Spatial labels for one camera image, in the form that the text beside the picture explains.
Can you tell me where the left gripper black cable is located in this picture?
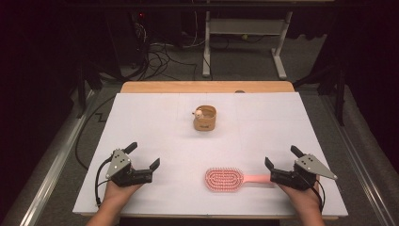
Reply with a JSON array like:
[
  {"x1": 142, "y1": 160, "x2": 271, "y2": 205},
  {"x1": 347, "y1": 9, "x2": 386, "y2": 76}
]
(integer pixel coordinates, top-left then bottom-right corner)
[{"x1": 94, "y1": 156, "x2": 115, "y2": 208}]

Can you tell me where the person's left hand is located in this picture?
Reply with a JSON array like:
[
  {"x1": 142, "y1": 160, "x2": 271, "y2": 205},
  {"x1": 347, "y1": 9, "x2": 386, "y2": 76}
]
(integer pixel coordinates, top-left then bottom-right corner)
[{"x1": 102, "y1": 181, "x2": 143, "y2": 208}]

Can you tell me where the aluminium floor rail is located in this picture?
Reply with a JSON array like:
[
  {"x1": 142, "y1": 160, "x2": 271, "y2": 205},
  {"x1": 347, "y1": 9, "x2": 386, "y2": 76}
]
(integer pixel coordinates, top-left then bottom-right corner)
[
  {"x1": 319, "y1": 93, "x2": 399, "y2": 226},
  {"x1": 17, "y1": 89, "x2": 97, "y2": 226}
]

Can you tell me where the pink hairbrush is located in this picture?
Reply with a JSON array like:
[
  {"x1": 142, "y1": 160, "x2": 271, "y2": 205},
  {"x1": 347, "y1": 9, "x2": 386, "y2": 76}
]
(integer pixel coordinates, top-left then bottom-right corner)
[{"x1": 204, "y1": 167, "x2": 275, "y2": 193}]

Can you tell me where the person's right hand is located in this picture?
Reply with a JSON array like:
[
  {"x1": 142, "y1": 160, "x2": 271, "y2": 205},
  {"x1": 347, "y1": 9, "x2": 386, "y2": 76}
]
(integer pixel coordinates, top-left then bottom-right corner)
[{"x1": 277, "y1": 184, "x2": 323, "y2": 216}]

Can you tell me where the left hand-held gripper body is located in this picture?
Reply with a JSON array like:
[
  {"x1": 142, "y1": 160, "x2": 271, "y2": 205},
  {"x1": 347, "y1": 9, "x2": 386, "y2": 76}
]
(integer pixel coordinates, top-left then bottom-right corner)
[{"x1": 104, "y1": 149, "x2": 154, "y2": 188}]

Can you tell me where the dark stand leg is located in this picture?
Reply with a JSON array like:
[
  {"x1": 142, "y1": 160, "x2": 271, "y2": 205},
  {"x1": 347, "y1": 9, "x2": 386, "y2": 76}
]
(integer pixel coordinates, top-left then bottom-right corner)
[
  {"x1": 75, "y1": 57, "x2": 104, "y2": 120},
  {"x1": 294, "y1": 60, "x2": 347, "y2": 127}
]

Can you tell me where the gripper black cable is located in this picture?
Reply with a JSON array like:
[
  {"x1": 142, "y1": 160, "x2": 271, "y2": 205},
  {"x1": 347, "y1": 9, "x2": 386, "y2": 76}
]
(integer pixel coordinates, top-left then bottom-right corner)
[
  {"x1": 94, "y1": 156, "x2": 115, "y2": 208},
  {"x1": 309, "y1": 183, "x2": 327, "y2": 215}
]

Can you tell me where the tangle of floor cables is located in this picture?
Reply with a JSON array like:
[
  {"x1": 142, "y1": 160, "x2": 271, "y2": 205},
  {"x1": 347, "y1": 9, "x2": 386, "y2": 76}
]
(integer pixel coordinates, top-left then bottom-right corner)
[{"x1": 133, "y1": 22, "x2": 200, "y2": 82}]

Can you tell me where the white table cover sheet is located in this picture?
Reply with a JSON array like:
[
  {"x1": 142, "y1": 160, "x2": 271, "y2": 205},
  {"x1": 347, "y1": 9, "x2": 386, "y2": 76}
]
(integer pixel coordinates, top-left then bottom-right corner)
[{"x1": 72, "y1": 91, "x2": 349, "y2": 218}]

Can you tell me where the white metal stand frame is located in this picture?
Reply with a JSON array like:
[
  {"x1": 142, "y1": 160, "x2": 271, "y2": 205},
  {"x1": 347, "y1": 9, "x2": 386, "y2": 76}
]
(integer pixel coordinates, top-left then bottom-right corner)
[{"x1": 201, "y1": 9, "x2": 295, "y2": 81}]

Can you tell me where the tan bear holder pot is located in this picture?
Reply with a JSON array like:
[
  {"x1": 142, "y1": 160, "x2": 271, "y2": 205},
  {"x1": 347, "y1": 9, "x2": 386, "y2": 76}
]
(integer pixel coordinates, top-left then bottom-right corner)
[{"x1": 192, "y1": 105, "x2": 217, "y2": 132}]

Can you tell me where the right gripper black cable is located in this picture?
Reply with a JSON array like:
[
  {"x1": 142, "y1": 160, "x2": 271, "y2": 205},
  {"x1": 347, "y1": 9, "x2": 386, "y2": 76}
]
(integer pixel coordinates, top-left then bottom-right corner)
[{"x1": 309, "y1": 183, "x2": 327, "y2": 215}]

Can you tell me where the black computer tower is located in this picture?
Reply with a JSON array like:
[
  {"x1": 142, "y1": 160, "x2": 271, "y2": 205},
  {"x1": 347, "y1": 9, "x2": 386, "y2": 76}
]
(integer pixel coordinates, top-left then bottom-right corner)
[{"x1": 131, "y1": 8, "x2": 184, "y2": 50}]

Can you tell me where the black floor cable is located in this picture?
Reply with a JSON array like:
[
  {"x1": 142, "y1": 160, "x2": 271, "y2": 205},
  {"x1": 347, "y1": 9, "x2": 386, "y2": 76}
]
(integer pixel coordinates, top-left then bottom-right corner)
[{"x1": 74, "y1": 93, "x2": 118, "y2": 170}]

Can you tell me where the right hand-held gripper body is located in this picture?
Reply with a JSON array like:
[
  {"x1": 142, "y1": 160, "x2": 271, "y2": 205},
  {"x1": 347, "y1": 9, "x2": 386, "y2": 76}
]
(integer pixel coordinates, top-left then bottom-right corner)
[{"x1": 270, "y1": 153, "x2": 339, "y2": 191}]

